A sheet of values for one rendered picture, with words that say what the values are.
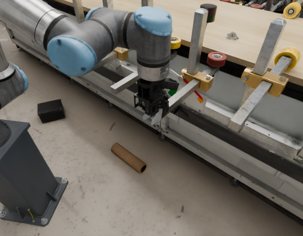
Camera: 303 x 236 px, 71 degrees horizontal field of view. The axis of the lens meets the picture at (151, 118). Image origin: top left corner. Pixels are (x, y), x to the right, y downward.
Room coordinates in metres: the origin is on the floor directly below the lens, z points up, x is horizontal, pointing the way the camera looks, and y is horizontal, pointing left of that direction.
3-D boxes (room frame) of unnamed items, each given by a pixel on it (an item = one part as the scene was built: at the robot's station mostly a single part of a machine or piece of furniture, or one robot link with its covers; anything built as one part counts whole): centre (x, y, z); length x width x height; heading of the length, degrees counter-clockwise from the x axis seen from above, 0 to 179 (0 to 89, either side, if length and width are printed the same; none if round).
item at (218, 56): (0.87, -0.29, 0.85); 0.08 x 0.08 x 0.11
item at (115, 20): (0.56, 0.10, 1.14); 0.12 x 0.12 x 0.09; 68
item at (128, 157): (0.95, 0.17, 0.04); 0.30 x 0.08 x 0.08; 50
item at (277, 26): (0.63, -0.37, 0.90); 0.03 x 0.03 x 0.48; 50
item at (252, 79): (0.62, -0.38, 0.95); 0.13 x 0.06 x 0.05; 50
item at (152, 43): (0.53, 0.00, 1.13); 0.10 x 0.09 x 0.12; 68
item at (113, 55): (1.05, 0.21, 0.81); 0.43 x 0.03 x 0.04; 140
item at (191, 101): (0.79, -0.14, 0.75); 0.26 x 0.01 x 0.10; 50
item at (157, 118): (0.52, -0.02, 0.86); 0.06 x 0.03 x 0.09; 140
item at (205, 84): (0.78, -0.19, 0.85); 0.13 x 0.06 x 0.05; 50
